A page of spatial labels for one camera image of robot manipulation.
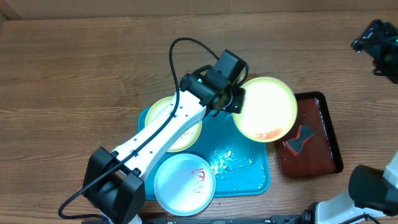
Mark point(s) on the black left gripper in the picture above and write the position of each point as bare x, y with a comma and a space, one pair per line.
238, 106

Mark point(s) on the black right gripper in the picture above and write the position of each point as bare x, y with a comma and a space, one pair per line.
365, 40

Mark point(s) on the large yellow plate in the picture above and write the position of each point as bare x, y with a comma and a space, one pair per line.
269, 110

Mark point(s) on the small yellow plate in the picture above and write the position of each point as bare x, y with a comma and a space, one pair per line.
187, 139

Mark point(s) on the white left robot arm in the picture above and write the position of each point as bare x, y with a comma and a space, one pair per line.
114, 181

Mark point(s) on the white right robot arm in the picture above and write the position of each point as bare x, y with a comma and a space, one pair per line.
371, 192

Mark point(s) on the teal plastic tray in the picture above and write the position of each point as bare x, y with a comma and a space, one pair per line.
240, 165

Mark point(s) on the dark red water tray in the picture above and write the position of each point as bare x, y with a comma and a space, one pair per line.
321, 154

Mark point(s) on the light blue plate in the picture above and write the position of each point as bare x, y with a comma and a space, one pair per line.
184, 184

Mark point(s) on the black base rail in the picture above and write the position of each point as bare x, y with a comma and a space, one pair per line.
275, 219

